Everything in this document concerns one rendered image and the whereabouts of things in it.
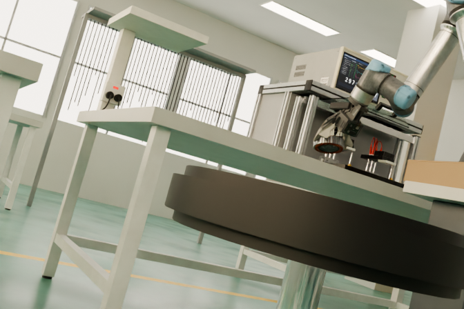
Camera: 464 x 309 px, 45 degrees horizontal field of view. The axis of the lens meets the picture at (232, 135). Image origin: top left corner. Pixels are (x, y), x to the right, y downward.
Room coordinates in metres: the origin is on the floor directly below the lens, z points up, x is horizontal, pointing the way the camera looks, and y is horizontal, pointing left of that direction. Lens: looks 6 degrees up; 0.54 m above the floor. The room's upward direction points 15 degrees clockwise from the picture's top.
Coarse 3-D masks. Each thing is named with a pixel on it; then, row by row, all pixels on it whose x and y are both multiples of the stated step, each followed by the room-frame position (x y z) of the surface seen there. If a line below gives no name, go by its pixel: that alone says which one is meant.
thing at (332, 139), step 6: (324, 138) 1.99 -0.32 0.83; (330, 138) 1.99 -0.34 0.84; (336, 138) 1.99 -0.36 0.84; (318, 144) 2.01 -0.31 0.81; (324, 144) 1.99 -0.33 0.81; (330, 144) 1.98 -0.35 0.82; (336, 144) 1.99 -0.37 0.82; (342, 144) 2.00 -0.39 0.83; (318, 150) 2.06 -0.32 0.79; (324, 150) 2.06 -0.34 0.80; (330, 150) 2.06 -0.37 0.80; (336, 150) 2.04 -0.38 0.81; (342, 150) 2.04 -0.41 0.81
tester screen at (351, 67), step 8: (344, 56) 2.43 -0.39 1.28; (344, 64) 2.44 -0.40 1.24; (352, 64) 2.46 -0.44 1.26; (360, 64) 2.48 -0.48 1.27; (368, 64) 2.50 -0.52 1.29; (344, 72) 2.44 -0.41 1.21; (352, 72) 2.46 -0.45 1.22; (360, 72) 2.48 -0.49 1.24; (344, 80) 2.45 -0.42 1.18; (344, 88) 2.45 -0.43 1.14
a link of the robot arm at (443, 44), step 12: (444, 24) 1.91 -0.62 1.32; (444, 36) 1.90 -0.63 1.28; (456, 36) 1.90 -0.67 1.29; (432, 48) 1.91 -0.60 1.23; (444, 48) 1.90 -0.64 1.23; (420, 60) 1.93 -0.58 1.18; (432, 60) 1.91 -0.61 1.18; (444, 60) 1.92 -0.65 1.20; (420, 72) 1.92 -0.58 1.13; (432, 72) 1.92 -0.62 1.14; (408, 84) 1.93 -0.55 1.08; (420, 84) 1.92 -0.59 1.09; (420, 96) 1.95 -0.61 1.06; (408, 108) 1.92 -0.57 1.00
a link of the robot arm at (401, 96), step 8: (384, 80) 1.84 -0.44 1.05; (392, 80) 1.83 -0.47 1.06; (384, 88) 1.84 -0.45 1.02; (392, 88) 1.82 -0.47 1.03; (400, 88) 1.81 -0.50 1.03; (408, 88) 1.81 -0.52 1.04; (384, 96) 1.86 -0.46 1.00; (392, 96) 1.83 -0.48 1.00; (400, 96) 1.81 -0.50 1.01; (408, 96) 1.80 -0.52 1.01; (392, 104) 1.88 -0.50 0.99; (400, 104) 1.82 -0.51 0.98; (408, 104) 1.83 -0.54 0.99
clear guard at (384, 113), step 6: (330, 102) 2.44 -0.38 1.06; (336, 102) 2.40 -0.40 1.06; (372, 102) 2.24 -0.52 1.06; (372, 108) 2.20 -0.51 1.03; (384, 108) 2.26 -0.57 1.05; (366, 114) 2.49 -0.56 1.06; (372, 114) 2.46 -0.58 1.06; (378, 114) 2.19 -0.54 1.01; (384, 114) 2.22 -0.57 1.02; (390, 114) 2.25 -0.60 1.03; (390, 120) 2.22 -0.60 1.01; (396, 120) 2.25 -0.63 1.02; (402, 120) 2.28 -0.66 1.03; (408, 126) 2.27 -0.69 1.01
